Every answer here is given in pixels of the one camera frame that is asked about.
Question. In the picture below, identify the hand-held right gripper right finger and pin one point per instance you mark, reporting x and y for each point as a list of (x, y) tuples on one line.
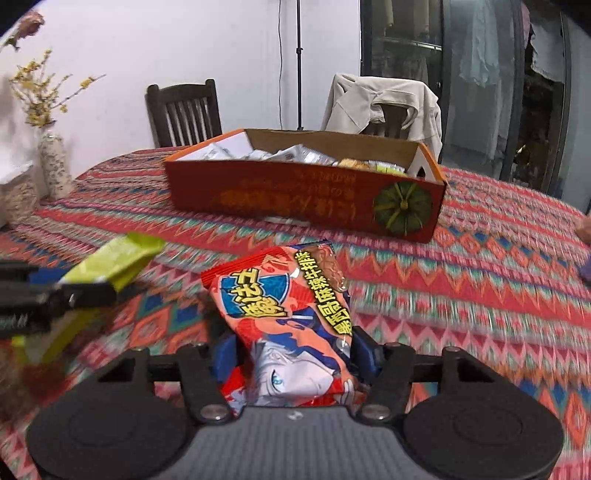
[(367, 360)]

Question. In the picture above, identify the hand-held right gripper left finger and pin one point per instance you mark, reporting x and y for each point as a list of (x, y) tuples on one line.
[(225, 360)]

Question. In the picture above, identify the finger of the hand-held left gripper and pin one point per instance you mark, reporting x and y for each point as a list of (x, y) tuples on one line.
[(87, 295), (44, 277)]

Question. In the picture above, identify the lime green snack packet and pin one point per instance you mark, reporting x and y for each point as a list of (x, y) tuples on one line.
[(122, 258)]

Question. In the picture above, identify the red cartoon print snack packet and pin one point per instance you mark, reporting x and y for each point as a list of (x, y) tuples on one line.
[(286, 304)]

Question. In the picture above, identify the red cardboard box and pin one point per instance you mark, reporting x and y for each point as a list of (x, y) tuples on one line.
[(277, 194)]

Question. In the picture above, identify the pile of snack packets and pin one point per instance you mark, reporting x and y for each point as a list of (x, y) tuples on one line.
[(300, 154)]

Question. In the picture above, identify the white patterned container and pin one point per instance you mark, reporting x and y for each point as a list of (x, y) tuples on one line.
[(18, 194)]

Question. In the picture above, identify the small floral print vase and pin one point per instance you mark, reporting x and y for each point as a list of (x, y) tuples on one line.
[(54, 166)]

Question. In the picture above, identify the yellow flower twigs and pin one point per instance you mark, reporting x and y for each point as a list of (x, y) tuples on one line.
[(39, 92)]

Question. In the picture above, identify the dark wooden chair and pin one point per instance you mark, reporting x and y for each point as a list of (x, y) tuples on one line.
[(184, 115)]

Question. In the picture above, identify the purple tissue pack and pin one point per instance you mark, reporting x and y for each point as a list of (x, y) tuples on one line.
[(587, 272)]

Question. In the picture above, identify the brown chair under jacket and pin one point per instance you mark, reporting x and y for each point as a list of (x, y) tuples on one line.
[(392, 122)]

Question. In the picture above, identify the beige jacket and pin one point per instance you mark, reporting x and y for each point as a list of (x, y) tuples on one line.
[(355, 106)]

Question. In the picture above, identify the pink dried flowers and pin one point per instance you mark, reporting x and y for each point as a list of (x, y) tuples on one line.
[(30, 23)]

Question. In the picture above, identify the black framed sliding glass door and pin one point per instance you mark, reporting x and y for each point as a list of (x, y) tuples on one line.
[(489, 115)]

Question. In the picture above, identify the studio light on stand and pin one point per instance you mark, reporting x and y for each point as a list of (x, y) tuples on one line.
[(300, 69)]

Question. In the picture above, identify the hanging clothes behind glass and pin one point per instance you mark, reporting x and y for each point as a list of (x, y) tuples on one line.
[(480, 41)]

